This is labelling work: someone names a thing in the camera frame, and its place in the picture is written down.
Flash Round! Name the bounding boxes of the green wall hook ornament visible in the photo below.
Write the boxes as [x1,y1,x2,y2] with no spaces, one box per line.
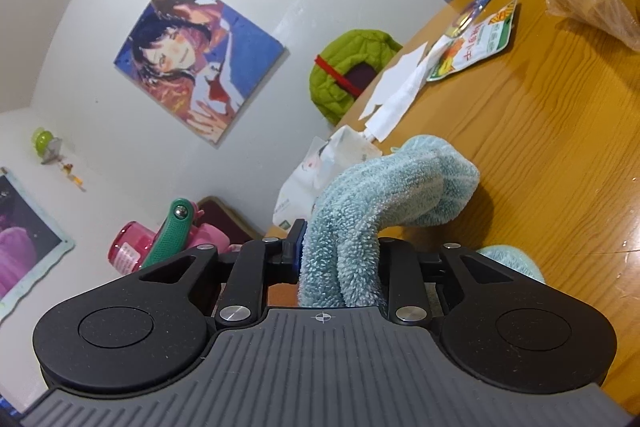
[32,127,86,192]

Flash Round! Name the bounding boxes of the anime wall poster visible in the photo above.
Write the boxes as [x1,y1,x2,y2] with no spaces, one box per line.
[114,0,286,148]

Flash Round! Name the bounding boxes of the teal towel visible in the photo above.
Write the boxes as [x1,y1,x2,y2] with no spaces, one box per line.
[297,134,546,308]

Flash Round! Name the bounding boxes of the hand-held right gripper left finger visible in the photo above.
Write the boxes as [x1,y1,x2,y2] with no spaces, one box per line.
[137,219,307,325]

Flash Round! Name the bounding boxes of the purple wall picture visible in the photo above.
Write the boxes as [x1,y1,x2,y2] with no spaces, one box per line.
[0,172,76,323]

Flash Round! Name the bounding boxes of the dark red gold-framed chair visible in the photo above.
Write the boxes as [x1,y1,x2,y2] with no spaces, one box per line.
[197,196,266,253]

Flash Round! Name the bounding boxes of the pink water bottle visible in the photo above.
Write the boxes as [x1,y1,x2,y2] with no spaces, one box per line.
[107,199,241,278]

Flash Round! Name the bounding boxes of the orange and green snack packet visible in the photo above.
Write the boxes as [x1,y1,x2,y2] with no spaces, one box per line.
[427,0,518,82]

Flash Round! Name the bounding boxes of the white tissue pack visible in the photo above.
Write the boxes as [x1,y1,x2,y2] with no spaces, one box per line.
[272,39,451,238]

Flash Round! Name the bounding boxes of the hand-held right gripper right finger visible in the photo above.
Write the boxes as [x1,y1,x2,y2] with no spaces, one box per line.
[377,238,523,325]

